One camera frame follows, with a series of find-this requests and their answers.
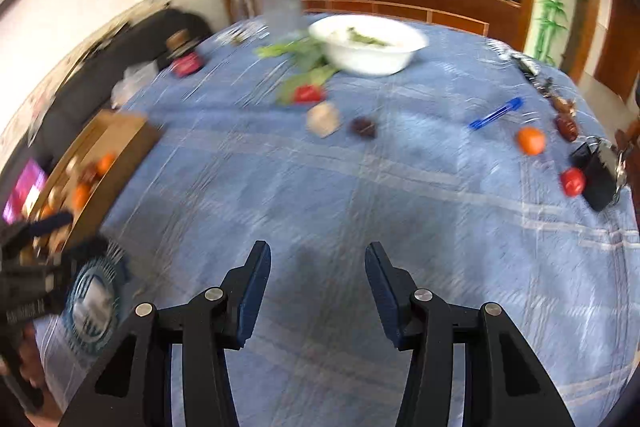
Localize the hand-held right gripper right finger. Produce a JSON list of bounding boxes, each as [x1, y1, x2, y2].
[[364, 241, 576, 427]]

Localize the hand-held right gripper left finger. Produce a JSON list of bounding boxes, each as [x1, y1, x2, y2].
[[60, 241, 272, 427]]

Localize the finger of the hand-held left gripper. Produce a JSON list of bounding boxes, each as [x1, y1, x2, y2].
[[0, 212, 75, 254], [30, 234, 109, 290]]

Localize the cardboard tray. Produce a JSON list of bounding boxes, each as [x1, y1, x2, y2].
[[20, 109, 163, 253]]

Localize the person's left hand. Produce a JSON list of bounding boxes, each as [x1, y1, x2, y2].
[[19, 323, 50, 404]]

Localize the pink packet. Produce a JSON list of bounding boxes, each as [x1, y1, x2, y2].
[[2, 157, 48, 225]]

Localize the blue plaid tablecloth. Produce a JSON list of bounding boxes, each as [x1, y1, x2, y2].
[[30, 12, 640, 423]]

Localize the black sofa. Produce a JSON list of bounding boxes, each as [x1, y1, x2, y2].
[[25, 9, 211, 168]]

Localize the clear plastic bag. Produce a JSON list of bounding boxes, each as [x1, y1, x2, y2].
[[110, 61, 161, 110]]

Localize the dark red jar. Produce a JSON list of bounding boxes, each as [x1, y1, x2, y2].
[[165, 29, 205, 78]]

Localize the small orange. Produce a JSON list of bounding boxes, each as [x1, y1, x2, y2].
[[516, 126, 547, 156]]

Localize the blue pen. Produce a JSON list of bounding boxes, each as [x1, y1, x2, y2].
[[469, 97, 523, 130]]

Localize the black pouch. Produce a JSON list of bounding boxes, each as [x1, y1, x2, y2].
[[570, 137, 628, 212]]

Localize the green leafy vegetable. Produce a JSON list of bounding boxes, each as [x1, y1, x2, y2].
[[255, 37, 341, 105]]

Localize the white bowl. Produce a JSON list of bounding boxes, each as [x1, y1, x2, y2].
[[307, 14, 430, 78]]

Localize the metal key bunch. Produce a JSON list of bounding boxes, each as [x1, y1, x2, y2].
[[487, 39, 553, 95]]

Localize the clear drinking glass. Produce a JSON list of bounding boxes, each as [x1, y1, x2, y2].
[[230, 0, 266, 25]]

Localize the wooden sideboard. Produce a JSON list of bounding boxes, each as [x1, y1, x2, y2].
[[297, 0, 523, 36]]

